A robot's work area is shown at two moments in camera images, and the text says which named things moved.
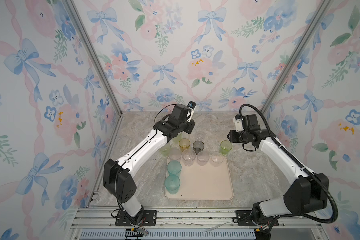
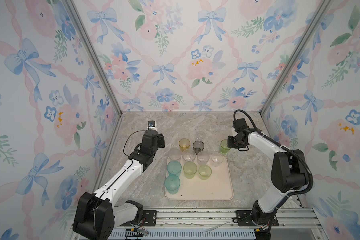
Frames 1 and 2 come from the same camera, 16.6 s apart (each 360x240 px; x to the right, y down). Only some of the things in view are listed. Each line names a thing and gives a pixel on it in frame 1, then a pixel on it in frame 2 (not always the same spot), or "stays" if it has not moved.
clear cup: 202,158 stays
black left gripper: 192,125 → 160,139
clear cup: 175,153 stays
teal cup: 172,183 stays
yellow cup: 184,143 stays
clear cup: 216,159 stays
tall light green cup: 177,139 → 190,169
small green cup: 165,149 → 204,172
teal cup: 174,167 stays
